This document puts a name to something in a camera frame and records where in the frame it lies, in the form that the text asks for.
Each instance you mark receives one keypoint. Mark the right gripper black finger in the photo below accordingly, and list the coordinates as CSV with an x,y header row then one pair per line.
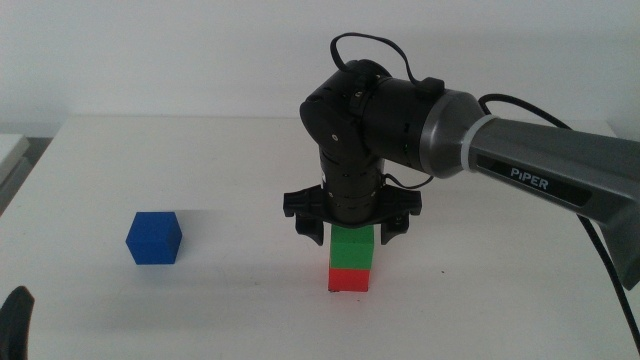
x,y
395,229
310,227

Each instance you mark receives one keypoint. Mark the blue cube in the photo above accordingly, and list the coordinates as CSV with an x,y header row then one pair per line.
x,y
152,240

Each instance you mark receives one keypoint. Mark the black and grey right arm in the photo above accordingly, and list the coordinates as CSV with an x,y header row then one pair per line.
x,y
500,145

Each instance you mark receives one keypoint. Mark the green cube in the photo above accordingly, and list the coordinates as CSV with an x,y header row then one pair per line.
x,y
351,247

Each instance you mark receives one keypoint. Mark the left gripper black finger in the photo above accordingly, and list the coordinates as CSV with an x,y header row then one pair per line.
x,y
15,325

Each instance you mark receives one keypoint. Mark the red cube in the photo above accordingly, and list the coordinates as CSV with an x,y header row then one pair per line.
x,y
349,281

